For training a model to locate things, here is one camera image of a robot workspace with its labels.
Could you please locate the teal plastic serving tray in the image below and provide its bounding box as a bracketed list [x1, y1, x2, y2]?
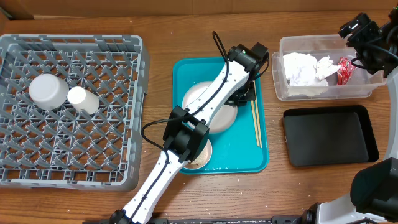
[172, 57, 269, 175]

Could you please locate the white napkin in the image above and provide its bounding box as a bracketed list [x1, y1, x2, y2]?
[283, 52, 328, 86]

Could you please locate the grey-white small bowl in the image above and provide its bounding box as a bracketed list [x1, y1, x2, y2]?
[29, 73, 69, 110]

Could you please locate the pink bowl with food scraps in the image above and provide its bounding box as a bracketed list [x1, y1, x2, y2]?
[185, 140, 213, 170]

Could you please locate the grey plastic dishwasher rack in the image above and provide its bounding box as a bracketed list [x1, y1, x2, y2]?
[1, 34, 150, 191]

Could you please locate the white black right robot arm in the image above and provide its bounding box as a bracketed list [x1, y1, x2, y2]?
[293, 7, 397, 223]

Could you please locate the white round plate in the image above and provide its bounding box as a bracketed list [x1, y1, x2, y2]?
[182, 81, 238, 134]

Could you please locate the white plastic cup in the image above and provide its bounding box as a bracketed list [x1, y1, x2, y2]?
[67, 86, 100, 114]

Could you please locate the red snack wrapper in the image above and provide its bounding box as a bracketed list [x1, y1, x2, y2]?
[337, 57, 356, 85]

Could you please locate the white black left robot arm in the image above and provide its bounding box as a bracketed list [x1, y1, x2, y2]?
[109, 41, 269, 224]

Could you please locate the clear plastic waste bin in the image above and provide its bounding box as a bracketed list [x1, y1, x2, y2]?
[272, 34, 386, 101]

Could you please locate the black rectangular tray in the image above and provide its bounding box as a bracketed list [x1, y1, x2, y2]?
[283, 105, 379, 167]

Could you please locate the small white tissue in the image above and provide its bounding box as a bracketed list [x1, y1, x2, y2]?
[315, 56, 341, 80]

